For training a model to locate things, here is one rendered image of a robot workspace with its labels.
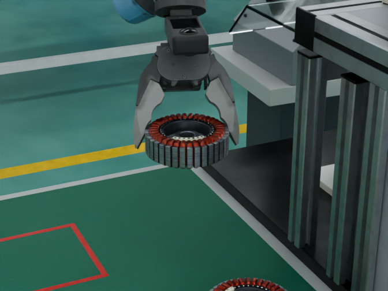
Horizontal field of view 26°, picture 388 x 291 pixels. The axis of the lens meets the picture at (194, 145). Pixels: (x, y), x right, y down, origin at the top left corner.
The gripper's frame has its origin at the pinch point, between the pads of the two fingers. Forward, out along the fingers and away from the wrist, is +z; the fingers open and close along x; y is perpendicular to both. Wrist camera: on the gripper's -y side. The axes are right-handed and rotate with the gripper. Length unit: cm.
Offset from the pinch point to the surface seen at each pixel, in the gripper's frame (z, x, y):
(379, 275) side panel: 17.8, -21.5, -11.5
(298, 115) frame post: -3.1, -14.9, -2.0
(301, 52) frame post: -10.7, -14.8, -6.5
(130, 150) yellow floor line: -23, 9, 218
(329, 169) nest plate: 2.1, -24.9, 24.8
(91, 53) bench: -72, 25, 261
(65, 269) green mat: 15.9, 17.2, 7.8
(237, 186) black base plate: 4.4, -9.3, 23.3
